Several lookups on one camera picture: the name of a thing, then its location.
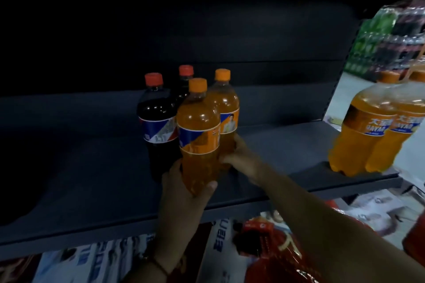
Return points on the shrink-wrapped bottle packs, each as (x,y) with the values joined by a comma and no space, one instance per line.
(382,37)

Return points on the person's left forearm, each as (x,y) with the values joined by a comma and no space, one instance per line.
(146,276)

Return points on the person's right forearm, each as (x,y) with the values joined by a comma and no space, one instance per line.
(332,236)

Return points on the person's left hand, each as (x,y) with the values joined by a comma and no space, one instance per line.
(179,219)

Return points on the large red-capped cola bottle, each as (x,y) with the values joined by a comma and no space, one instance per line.
(157,127)
(185,83)

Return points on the large orange soda bottle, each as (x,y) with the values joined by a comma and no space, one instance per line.
(401,130)
(227,107)
(199,140)
(362,133)

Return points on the dark grey metal shelf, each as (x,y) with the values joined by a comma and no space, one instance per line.
(99,176)

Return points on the person's right hand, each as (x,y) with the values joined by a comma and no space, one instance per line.
(245,163)

